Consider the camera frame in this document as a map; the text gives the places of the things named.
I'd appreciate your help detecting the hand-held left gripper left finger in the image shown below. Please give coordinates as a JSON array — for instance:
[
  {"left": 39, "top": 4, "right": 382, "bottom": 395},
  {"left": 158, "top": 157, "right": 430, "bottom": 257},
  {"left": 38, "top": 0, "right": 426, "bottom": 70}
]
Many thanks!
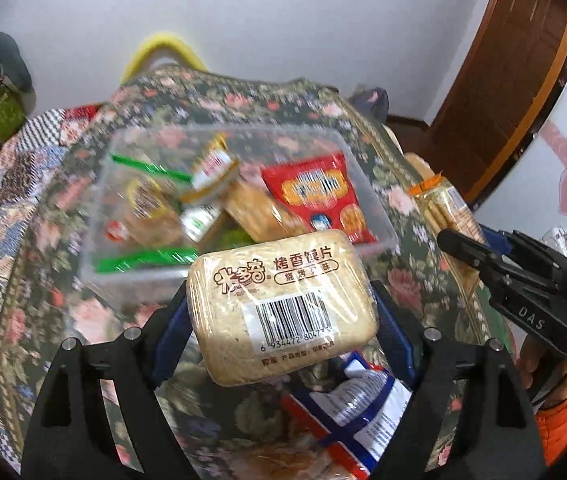
[{"left": 21, "top": 279, "right": 200, "bottom": 480}]

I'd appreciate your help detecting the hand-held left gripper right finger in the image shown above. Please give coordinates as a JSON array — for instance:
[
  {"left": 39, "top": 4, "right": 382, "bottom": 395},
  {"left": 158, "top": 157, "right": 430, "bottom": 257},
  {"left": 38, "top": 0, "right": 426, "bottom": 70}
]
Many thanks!
[{"left": 370, "top": 280, "right": 547, "bottom": 480}]

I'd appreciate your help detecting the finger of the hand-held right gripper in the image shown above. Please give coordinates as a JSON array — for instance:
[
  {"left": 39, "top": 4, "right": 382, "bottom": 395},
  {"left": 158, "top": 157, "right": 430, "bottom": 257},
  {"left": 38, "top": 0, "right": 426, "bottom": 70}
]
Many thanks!
[
  {"left": 436, "top": 228, "right": 515, "bottom": 292},
  {"left": 480, "top": 227, "right": 567, "bottom": 287}
]

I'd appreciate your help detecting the biscuit pack with orange end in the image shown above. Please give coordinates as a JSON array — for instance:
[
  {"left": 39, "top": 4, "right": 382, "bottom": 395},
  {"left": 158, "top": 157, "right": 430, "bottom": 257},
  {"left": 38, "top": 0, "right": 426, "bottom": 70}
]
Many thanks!
[{"left": 408, "top": 174, "right": 485, "bottom": 247}]

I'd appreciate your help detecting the clear plastic container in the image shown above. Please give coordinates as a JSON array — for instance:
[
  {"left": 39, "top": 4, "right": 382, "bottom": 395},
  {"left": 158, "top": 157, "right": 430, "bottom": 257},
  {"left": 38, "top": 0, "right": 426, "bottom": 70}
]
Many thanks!
[{"left": 76, "top": 127, "right": 399, "bottom": 292}]

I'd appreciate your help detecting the toast slice pack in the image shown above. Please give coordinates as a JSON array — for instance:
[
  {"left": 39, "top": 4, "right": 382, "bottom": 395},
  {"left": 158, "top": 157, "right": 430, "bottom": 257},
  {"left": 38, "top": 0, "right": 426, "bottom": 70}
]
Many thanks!
[{"left": 186, "top": 229, "right": 381, "bottom": 387}]

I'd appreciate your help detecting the green snack packet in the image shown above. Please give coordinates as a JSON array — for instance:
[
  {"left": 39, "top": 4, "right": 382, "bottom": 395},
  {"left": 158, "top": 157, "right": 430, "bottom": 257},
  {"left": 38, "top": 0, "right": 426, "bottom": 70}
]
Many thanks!
[{"left": 220, "top": 227, "right": 253, "bottom": 248}]

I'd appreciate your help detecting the bread pack with green wrapper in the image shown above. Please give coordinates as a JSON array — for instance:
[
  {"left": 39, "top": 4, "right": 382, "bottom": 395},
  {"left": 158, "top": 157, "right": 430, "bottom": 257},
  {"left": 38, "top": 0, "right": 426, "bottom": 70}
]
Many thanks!
[{"left": 94, "top": 152, "right": 200, "bottom": 277}]

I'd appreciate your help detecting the long brown cracker pack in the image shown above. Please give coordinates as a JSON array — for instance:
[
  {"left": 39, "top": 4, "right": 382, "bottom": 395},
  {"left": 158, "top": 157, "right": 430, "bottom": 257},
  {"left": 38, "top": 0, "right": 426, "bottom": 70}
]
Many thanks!
[{"left": 224, "top": 179, "right": 310, "bottom": 242}]

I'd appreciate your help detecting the red cracker packet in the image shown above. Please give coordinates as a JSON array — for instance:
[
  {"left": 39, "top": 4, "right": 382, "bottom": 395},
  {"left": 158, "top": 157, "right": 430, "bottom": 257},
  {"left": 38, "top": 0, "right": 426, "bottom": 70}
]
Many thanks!
[{"left": 261, "top": 152, "right": 379, "bottom": 247}]

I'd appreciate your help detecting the yellow snack packet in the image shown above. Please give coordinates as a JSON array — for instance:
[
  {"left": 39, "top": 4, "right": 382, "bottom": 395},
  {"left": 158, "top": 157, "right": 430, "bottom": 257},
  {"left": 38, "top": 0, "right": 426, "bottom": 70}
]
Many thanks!
[{"left": 190, "top": 132, "right": 242, "bottom": 202}]

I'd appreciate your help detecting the orange sleeved right forearm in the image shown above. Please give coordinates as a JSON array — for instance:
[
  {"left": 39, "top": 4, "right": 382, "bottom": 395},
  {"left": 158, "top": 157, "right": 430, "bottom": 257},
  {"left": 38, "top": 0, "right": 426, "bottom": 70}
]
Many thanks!
[{"left": 535, "top": 376, "right": 567, "bottom": 470}]

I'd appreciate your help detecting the person's right hand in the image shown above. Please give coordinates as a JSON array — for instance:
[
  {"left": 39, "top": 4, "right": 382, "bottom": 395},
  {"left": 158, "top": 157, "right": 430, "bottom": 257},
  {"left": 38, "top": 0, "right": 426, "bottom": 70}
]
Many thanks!
[{"left": 517, "top": 335, "right": 567, "bottom": 409}]

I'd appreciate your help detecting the blue and white snack packet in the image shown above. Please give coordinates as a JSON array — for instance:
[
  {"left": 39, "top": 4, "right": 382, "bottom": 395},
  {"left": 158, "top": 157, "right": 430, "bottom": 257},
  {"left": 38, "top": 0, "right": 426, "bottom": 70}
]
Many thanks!
[{"left": 282, "top": 351, "right": 415, "bottom": 477}]

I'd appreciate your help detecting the white panel with pink stickers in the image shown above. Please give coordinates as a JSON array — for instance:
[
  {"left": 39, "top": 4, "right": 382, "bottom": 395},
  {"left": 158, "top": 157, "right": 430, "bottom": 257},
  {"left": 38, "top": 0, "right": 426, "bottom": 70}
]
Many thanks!
[{"left": 472, "top": 24, "right": 567, "bottom": 242}]

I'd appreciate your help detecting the cream cloth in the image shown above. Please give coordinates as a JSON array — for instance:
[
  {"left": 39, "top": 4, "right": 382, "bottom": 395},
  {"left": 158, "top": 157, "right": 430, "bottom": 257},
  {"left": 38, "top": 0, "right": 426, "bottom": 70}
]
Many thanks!
[{"left": 402, "top": 152, "right": 437, "bottom": 182}]

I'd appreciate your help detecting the clear wrapped bread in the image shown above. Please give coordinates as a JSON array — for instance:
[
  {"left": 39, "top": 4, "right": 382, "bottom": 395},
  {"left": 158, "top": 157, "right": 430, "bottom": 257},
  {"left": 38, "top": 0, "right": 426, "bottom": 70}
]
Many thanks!
[{"left": 263, "top": 447, "right": 367, "bottom": 480}]

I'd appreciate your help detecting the brown wooden door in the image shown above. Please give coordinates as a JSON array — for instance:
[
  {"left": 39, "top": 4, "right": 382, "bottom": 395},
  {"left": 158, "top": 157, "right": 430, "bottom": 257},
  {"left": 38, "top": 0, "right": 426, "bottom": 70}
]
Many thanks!
[{"left": 425, "top": 0, "right": 567, "bottom": 207}]

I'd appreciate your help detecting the grey backpack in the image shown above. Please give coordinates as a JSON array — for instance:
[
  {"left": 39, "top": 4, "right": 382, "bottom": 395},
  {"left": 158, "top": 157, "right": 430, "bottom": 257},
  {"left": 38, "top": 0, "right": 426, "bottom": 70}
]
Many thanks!
[{"left": 350, "top": 87, "right": 391, "bottom": 124}]

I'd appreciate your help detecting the patchwork quilt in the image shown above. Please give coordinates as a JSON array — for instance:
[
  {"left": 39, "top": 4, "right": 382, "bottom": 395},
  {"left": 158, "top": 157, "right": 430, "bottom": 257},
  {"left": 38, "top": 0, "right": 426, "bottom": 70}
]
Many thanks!
[{"left": 0, "top": 104, "right": 115, "bottom": 363}]

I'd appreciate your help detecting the yellow chair back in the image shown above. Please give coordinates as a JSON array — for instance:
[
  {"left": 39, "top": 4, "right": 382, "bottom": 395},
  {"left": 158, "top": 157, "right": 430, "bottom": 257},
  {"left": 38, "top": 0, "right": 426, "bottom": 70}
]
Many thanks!
[{"left": 119, "top": 31, "right": 209, "bottom": 87}]

